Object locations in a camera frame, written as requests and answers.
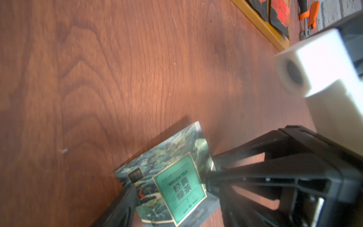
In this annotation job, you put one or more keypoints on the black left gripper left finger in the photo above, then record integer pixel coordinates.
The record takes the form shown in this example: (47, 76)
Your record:
(120, 213)

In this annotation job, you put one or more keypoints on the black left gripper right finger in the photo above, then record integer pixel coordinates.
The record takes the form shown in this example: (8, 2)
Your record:
(238, 211)

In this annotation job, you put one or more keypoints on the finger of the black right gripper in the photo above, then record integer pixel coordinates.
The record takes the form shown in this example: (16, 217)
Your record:
(272, 178)
(273, 144)

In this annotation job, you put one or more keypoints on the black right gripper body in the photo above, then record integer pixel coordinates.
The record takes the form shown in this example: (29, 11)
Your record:
(314, 211)

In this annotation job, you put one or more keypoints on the green tea bag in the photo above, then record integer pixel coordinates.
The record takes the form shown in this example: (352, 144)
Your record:
(170, 181)

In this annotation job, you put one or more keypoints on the red tea bag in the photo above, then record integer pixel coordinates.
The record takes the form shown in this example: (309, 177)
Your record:
(261, 7)
(279, 16)

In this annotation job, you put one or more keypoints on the red tea bag front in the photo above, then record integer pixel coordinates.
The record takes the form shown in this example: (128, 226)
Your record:
(261, 7)

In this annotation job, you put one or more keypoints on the yellow wooden two-tier shelf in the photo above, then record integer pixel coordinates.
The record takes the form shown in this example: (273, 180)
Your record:
(280, 42)

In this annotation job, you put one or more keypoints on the orange handled groove pliers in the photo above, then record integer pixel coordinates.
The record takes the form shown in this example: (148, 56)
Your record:
(308, 16)

